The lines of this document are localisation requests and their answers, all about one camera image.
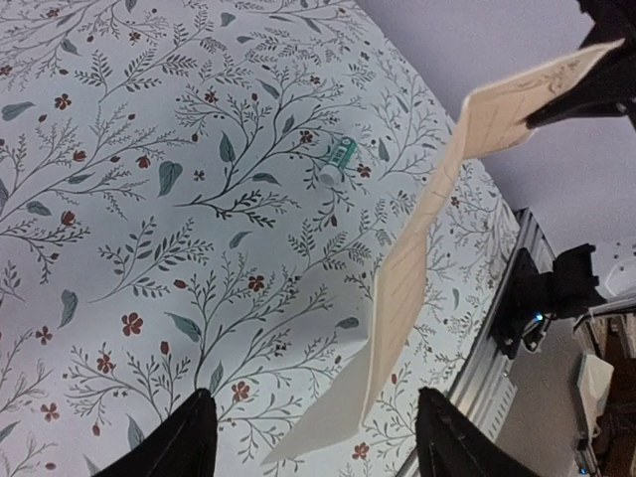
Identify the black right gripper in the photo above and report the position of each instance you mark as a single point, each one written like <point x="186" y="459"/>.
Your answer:
<point x="608" y="89"/>

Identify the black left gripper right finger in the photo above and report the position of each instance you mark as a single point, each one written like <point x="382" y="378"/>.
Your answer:
<point x="449" y="444"/>

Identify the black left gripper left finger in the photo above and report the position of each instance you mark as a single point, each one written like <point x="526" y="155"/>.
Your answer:
<point x="185" y="444"/>

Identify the cream letter paper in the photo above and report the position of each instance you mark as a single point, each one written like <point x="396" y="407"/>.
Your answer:
<point x="493" y="118"/>

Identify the floral patterned table mat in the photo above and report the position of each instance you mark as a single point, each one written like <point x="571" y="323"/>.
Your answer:
<point x="163" y="228"/>

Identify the green white glue stick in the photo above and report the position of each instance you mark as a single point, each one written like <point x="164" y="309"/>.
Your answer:
<point x="333" y="171"/>

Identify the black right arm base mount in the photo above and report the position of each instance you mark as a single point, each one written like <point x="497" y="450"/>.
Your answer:
<point x="568" y="290"/>

